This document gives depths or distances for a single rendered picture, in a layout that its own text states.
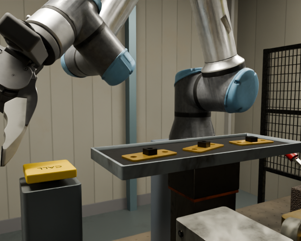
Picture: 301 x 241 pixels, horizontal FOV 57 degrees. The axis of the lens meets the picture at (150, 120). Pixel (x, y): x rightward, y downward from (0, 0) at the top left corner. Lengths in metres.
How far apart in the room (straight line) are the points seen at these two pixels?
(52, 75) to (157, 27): 1.25
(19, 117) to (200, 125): 0.57
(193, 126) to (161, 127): 2.37
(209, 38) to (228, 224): 0.50
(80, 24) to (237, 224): 0.39
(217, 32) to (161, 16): 2.57
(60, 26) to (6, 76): 0.12
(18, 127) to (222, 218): 0.28
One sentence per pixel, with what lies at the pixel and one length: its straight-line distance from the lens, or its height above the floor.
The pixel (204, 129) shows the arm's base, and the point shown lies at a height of 1.15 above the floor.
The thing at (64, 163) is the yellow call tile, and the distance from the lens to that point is 0.41.
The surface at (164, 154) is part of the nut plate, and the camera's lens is 0.43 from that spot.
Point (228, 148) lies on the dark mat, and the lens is 0.51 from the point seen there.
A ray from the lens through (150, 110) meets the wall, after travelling 3.12.
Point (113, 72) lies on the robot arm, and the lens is 0.55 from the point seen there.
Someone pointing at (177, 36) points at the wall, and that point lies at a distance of 3.35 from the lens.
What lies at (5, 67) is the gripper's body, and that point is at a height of 1.29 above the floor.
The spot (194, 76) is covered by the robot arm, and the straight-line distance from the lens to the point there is 0.84.
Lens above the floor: 1.26
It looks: 5 degrees down
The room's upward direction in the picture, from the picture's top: straight up
